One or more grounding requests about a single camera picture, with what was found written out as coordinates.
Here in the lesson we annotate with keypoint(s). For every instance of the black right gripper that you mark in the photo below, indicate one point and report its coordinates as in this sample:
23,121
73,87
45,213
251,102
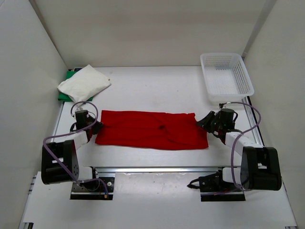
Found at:
205,123

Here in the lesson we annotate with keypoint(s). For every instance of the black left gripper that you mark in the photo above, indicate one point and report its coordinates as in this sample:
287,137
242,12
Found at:
98,125

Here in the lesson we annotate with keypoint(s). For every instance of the red t shirt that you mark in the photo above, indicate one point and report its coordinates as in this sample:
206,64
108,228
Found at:
162,131

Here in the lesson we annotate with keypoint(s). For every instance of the white t shirt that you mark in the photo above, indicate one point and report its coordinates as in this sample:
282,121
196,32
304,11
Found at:
84,84

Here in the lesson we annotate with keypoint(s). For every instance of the green t shirt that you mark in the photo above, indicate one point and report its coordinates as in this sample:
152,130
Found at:
63,97

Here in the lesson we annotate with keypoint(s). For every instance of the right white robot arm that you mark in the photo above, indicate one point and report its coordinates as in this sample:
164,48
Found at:
259,169

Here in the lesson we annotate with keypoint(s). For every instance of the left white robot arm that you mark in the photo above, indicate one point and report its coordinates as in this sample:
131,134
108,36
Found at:
59,161

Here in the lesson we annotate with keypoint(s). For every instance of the white plastic basket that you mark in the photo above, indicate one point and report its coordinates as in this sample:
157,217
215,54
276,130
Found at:
226,77

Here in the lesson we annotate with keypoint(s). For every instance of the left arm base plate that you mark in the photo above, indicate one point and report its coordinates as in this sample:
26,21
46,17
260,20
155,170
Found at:
94,190

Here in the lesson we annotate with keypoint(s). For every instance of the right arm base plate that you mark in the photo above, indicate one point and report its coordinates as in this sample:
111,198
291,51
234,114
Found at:
213,189

